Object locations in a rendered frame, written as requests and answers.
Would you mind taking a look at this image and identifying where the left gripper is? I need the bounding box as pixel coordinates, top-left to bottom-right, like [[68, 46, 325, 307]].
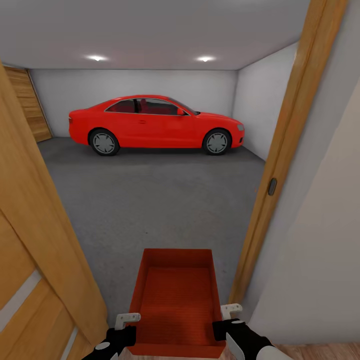
[[106, 326, 137, 351]]

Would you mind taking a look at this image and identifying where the storage box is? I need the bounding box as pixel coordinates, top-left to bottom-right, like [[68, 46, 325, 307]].
[[125, 249, 226, 359]]

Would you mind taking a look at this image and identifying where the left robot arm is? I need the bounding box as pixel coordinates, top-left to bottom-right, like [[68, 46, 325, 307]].
[[82, 313, 141, 360]]

